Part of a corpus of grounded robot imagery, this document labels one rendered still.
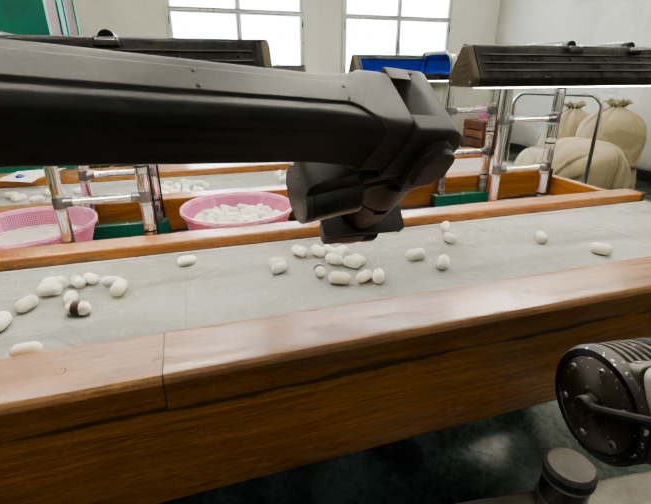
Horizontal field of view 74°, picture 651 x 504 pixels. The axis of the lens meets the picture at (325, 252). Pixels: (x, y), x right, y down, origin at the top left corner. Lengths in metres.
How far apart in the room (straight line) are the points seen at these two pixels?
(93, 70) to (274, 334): 0.38
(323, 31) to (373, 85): 5.75
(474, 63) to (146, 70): 0.68
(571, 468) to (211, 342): 0.53
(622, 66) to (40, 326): 1.12
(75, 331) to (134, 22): 5.20
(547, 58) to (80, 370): 0.90
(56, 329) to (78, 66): 0.49
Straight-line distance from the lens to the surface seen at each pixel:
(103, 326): 0.68
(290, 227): 0.91
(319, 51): 6.07
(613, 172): 3.73
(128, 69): 0.27
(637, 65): 1.13
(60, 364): 0.58
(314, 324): 0.57
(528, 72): 0.93
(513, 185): 1.57
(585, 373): 0.58
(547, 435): 1.65
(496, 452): 1.54
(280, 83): 0.30
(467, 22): 7.11
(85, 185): 1.18
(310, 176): 0.38
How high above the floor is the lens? 1.07
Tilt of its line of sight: 23 degrees down
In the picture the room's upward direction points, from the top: straight up
